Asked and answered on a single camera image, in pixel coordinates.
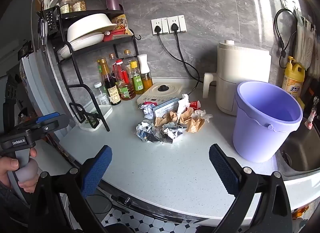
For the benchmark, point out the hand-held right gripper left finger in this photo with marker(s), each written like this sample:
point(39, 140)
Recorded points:
point(98, 170)

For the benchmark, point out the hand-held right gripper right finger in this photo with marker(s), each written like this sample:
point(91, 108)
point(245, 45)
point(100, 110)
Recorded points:
point(222, 170)

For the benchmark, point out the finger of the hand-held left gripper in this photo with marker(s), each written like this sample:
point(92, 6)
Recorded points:
point(55, 124)
point(48, 117)

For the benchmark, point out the purple plastic bucket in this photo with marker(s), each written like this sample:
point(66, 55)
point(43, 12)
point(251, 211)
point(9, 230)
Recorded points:
point(255, 135)

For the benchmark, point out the silver wrapper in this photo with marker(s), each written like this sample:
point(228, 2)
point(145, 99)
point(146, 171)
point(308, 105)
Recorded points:
point(172, 132)

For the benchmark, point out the brown paper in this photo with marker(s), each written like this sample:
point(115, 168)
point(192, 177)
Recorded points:
point(163, 120)
point(193, 124)

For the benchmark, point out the blue white barcode packet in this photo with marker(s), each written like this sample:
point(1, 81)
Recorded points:
point(165, 107)

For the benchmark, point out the person's left forearm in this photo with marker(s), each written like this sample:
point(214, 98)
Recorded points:
point(10, 205)

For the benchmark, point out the person's left hand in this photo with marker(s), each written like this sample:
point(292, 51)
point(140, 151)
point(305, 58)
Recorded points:
point(10, 166)

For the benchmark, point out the white drip tray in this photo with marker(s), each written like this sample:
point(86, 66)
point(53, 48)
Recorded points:
point(105, 111)

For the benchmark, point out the small clear jar white cap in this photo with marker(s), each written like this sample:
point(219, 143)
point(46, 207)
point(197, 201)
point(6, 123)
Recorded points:
point(101, 95)

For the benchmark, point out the clear plastic wrapper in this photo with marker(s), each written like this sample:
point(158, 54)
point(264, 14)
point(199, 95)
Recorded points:
point(203, 115)

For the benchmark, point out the large crumpled foil sheet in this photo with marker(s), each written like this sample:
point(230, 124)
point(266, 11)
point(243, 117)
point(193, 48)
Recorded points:
point(146, 132)

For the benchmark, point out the small white dish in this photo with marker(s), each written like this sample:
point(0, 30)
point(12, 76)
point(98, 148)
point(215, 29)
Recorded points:
point(63, 52)

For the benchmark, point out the small red cup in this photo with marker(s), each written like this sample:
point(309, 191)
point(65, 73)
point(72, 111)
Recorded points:
point(195, 104)

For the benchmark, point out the crumpled white wrapper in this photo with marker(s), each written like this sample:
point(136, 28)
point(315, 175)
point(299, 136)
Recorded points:
point(182, 105)

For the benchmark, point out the hanging metal utensil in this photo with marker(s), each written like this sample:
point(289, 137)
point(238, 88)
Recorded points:
point(43, 32)

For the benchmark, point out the steel sink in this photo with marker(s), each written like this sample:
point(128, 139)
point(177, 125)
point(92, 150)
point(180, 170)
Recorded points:
point(305, 147)

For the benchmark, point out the white shallow bowl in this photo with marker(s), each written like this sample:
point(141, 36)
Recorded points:
point(87, 39)

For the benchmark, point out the cream induction cooker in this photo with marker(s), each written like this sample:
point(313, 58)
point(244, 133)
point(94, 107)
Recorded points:
point(172, 92)

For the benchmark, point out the green label bottle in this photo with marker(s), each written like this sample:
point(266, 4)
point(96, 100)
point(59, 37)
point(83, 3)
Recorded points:
point(137, 80)

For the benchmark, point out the black utensil holder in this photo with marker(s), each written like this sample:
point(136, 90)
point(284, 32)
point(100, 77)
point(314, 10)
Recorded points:
point(51, 21)

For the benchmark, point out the clear bottle gold cap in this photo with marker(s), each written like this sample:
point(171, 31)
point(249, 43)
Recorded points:
point(128, 59)

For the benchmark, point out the large white bowl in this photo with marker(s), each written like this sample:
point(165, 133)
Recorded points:
point(87, 26)

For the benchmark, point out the yellow sponge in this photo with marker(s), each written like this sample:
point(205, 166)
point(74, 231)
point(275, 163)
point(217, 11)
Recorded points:
point(301, 104)

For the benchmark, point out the white air fryer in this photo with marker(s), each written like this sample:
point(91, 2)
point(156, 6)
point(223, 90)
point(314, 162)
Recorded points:
point(240, 67)

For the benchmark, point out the red packet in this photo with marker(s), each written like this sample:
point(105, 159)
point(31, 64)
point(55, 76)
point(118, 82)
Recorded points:
point(113, 36)

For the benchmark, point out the glass spice jar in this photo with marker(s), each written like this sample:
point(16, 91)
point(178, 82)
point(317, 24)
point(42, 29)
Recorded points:
point(80, 4)
point(66, 7)

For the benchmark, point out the black kitchen rack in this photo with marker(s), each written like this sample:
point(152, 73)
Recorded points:
point(95, 14)

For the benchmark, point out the yellow dish soap bottle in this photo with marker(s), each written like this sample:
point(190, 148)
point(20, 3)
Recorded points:
point(293, 80)

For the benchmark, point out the white spoons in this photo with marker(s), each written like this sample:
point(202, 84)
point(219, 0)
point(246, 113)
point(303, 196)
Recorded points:
point(53, 1)

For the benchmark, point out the yellow snack bag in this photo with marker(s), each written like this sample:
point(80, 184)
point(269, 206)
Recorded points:
point(122, 22)

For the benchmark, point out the pink bottle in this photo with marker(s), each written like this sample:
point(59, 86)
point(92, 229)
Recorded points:
point(113, 1)

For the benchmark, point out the black plug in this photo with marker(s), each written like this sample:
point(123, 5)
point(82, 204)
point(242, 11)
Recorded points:
point(158, 30)
point(174, 28)

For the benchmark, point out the hanging white cloth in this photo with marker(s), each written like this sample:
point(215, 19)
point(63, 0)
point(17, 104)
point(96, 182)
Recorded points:
point(303, 45)

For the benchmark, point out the white wall socket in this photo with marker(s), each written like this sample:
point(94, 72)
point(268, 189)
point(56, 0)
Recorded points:
point(181, 22)
point(163, 24)

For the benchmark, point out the metal wall hooks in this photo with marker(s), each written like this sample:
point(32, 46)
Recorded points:
point(287, 2)

